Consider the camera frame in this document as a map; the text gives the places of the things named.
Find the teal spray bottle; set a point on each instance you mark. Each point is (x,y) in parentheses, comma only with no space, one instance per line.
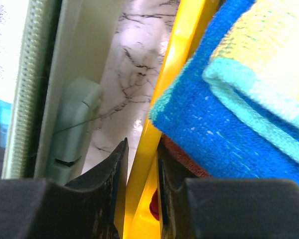
(12,21)

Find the yellow plastic tray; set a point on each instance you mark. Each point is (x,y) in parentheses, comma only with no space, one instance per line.
(191,21)

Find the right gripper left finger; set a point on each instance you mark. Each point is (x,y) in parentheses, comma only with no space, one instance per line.
(91,206)

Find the green hard-shell suitcase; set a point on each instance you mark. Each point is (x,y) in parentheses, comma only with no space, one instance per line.
(58,95)

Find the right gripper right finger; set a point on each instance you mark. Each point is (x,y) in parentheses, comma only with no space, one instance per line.
(208,208)

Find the dark red cloth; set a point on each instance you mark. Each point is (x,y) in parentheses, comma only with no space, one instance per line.
(153,207)

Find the yellow blue towel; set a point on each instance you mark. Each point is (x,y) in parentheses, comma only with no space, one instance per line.
(234,108)

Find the brown microfibre cloth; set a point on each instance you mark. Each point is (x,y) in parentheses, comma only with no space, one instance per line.
(183,158)

